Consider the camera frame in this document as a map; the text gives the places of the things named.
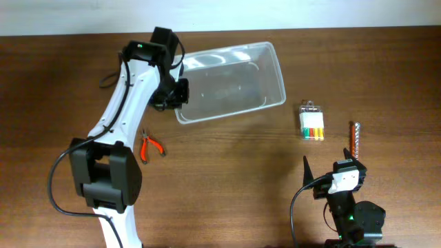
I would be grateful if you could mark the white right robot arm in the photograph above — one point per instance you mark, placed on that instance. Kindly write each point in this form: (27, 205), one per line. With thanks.
(358, 224)

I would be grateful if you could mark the clear plastic container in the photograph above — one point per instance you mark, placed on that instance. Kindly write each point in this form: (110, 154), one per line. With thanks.
(232, 80)

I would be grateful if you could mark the clear pack of coloured plugs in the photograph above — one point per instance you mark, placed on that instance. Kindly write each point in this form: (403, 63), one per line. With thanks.
(311, 118)

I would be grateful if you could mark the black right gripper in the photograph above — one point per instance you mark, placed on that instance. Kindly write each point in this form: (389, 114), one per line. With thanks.
(322, 189)

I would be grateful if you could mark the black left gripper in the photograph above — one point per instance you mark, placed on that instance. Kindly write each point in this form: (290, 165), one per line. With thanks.
(180, 91)

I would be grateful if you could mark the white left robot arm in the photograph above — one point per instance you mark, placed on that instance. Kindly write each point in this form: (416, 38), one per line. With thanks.
(104, 167)

